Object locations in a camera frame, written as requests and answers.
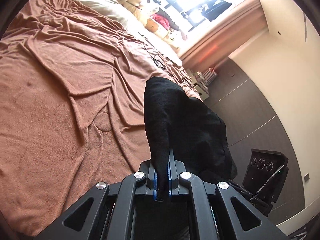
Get dark cabinet with dials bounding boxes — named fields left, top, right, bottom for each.
left=242, top=149, right=289, bottom=216

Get right brown curtain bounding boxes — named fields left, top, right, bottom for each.
left=181, top=0, right=267, bottom=72

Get brown bed blanket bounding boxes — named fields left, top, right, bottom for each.
left=1, top=0, right=198, bottom=237

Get black cables on bed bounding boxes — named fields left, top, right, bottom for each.
left=139, top=32, right=181, bottom=78

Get beige pillow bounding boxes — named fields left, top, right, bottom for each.
left=76, top=0, right=182, bottom=66

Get black shorts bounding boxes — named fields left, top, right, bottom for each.
left=144, top=77, right=238, bottom=200

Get red cloth on sill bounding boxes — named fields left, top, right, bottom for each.
left=151, top=13, right=175, bottom=30

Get white nightstand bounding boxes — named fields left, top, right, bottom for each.
left=193, top=68, right=217, bottom=100

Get window with black frame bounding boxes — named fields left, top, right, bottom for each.
left=114, top=0, right=251, bottom=46

